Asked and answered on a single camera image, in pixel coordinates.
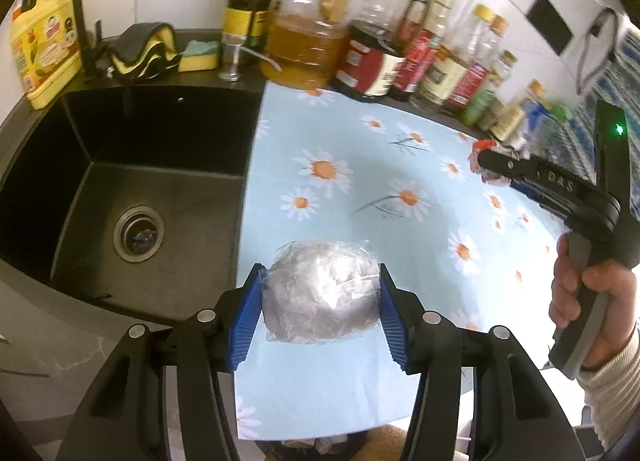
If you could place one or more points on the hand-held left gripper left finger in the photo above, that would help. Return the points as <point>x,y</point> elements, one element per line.
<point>245,323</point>

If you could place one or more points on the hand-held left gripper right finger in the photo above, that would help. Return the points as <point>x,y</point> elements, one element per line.
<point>395,326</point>

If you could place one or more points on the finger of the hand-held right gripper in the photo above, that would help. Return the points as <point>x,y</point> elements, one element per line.
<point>500,165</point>

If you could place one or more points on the pink wrapper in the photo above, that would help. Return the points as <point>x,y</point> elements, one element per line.
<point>483,145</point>

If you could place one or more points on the plastic-wrapped white paper ball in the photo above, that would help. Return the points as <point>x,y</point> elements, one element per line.
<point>320,291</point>

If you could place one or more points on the person's right forearm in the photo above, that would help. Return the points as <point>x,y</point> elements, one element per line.
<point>617,386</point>

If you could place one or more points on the person's right hand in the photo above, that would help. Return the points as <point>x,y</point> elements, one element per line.
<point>620,301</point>

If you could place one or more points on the small jar with cream label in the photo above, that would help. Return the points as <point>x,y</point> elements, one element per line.
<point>507,121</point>

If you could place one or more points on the blue white packet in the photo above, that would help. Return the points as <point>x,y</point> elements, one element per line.
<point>542,123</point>

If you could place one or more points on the green-label bottle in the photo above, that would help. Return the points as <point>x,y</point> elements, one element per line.
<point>480,108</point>

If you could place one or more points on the cream-label bottle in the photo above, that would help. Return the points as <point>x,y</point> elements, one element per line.
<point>505,68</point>

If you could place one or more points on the clear bottle with cream label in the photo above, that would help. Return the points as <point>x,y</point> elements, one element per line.
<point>442,76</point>

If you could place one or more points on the light blue daisy mat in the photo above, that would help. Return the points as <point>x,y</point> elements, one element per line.
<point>350,221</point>

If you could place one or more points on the metal sink drain strainer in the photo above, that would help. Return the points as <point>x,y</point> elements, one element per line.
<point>139,239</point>

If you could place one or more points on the slim dark red-label bottle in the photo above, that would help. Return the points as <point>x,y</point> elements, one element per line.
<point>415,58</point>

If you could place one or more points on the blue patterned cloth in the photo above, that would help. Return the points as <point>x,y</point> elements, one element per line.
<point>627,66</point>

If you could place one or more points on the dark soy sauce bottle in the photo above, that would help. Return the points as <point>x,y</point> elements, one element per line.
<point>370,66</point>

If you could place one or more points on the black sink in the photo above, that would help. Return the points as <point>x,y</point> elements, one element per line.
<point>150,151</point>

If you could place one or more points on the clear oil jug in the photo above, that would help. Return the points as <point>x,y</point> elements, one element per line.
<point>305,51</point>

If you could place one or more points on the metal soap dispenser pump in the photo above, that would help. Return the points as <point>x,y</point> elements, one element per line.
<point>231,56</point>

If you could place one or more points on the yellow green sponge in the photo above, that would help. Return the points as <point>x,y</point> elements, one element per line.
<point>197,58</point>

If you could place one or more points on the grey yellow dish cloth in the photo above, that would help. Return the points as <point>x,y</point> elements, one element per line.
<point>140,48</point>

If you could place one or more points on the yellow detergent bottle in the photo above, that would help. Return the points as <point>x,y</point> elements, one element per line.
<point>45,46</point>

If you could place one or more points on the black wall socket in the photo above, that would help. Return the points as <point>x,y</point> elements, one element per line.
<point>550,23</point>

